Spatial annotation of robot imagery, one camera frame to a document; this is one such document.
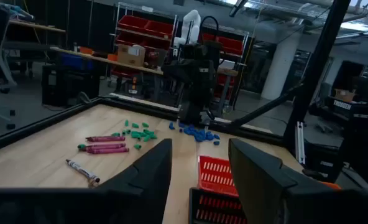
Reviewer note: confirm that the silver aluminium rail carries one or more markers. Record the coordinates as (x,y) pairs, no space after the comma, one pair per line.
(300,141)

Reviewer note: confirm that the red slotted plastic basket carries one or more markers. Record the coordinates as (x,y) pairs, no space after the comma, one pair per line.
(216,174)

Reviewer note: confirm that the small cardboard box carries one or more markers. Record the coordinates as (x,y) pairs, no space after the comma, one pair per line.
(344,94)

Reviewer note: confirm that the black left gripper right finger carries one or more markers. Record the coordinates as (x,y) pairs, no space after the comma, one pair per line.
(264,196)

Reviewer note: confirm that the white-wrapped crayon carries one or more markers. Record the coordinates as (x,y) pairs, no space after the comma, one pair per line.
(83,170)

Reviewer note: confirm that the purple crayon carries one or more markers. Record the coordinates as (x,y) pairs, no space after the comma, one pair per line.
(109,151)
(106,146)
(106,138)

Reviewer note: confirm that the black cabinet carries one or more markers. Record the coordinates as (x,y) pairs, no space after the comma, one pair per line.
(69,84)

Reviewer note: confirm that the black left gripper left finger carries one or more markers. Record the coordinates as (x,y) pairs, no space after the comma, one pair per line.
(146,189)

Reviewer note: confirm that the blue storage bin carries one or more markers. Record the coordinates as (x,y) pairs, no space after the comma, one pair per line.
(75,61)

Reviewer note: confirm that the black Trossen case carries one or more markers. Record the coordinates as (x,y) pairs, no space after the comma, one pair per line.
(347,107)

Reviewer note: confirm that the large cardboard box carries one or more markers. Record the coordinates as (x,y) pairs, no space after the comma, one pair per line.
(131,55)

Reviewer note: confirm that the metal shelf rack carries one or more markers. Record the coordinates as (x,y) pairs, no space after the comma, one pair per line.
(233,30)
(146,33)

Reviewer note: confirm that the wooden workbench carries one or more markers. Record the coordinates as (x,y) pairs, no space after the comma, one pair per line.
(109,61)

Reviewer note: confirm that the orange slotted plastic basket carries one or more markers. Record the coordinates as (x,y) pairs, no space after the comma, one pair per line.
(330,186)

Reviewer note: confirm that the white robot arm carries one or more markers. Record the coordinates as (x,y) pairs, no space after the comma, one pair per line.
(190,26)

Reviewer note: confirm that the white building column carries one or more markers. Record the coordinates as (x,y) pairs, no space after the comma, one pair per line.
(282,65)

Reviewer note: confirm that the black slotted plastic basket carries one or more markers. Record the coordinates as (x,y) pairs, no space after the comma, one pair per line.
(202,192)

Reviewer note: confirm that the red storage bin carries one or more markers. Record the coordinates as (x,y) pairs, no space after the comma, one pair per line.
(230,45)
(132,22)
(159,28)

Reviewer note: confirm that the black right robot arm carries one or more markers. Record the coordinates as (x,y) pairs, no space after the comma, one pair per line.
(196,77)

